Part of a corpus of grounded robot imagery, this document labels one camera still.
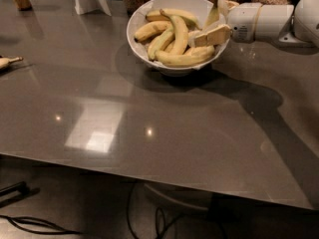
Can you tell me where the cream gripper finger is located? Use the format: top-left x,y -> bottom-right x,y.
217,0 -> 238,17
188,24 -> 231,47

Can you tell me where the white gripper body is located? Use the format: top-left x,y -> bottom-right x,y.
227,3 -> 294,44

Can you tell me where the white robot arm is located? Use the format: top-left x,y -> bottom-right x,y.
188,0 -> 319,48

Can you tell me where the middle curved yellow banana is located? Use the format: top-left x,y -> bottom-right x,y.
159,9 -> 188,55

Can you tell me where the curved yellow banana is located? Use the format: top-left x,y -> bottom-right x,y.
159,9 -> 188,55
156,46 -> 215,68

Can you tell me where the front curved yellow banana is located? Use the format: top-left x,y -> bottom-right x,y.
156,46 -> 215,68

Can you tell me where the white ceramic bowl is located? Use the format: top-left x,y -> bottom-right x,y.
127,0 -> 229,77

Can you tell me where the hidden center yellow banana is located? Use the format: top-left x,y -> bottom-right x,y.
164,40 -> 175,52

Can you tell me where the round table base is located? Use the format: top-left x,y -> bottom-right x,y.
144,182 -> 211,214

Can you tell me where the black bar on floor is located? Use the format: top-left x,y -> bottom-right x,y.
0,181 -> 40,208

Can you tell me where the black looped cable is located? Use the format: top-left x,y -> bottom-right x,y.
126,181 -> 230,239

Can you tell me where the black cable on floor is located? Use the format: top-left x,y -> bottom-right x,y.
0,214 -> 83,236

